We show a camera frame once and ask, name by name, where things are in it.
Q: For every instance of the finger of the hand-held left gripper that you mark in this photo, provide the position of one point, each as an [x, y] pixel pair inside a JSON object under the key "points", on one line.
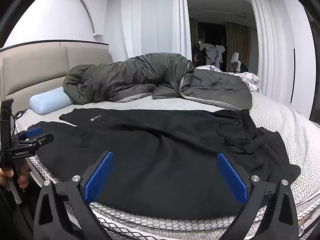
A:
{"points": [[35, 131], [46, 139]]}

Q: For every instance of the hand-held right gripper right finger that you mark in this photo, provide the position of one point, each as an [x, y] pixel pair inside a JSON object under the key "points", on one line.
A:
{"points": [[232, 177]]}

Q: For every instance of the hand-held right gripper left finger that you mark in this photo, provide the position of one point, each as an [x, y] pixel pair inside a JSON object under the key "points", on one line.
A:
{"points": [[100, 177]]}

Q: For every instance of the black sweater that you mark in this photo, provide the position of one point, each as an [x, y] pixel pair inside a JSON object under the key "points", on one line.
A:
{"points": [[162, 167]]}

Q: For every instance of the person's left hand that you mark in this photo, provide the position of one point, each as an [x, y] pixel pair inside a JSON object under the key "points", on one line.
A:
{"points": [[23, 181]]}

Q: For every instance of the light blue pillow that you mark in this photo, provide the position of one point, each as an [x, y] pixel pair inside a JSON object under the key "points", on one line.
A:
{"points": [[47, 100]]}

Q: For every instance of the beige padded headboard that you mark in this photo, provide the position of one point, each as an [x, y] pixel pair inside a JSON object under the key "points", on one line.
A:
{"points": [[30, 70]]}

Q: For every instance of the bed with white mattress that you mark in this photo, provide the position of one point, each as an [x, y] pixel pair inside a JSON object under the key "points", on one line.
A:
{"points": [[282, 120]]}

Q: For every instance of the white crumpled quilt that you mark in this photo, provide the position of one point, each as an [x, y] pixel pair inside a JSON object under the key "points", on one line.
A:
{"points": [[250, 80]]}

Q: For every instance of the dark grey duvet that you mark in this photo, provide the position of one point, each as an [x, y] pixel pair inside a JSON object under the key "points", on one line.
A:
{"points": [[140, 77]]}

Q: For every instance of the white chair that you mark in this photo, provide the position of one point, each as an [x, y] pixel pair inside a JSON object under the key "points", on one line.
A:
{"points": [[235, 60]]}

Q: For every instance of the grey clothes on rack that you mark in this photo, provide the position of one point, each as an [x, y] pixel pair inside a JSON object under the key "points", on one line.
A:
{"points": [[210, 52]]}

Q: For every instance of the brown curtain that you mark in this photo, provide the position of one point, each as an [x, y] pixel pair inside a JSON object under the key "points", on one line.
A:
{"points": [[237, 37]]}

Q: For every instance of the white sheer curtain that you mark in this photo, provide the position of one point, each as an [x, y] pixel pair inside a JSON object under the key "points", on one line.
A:
{"points": [[150, 17], [270, 42]]}

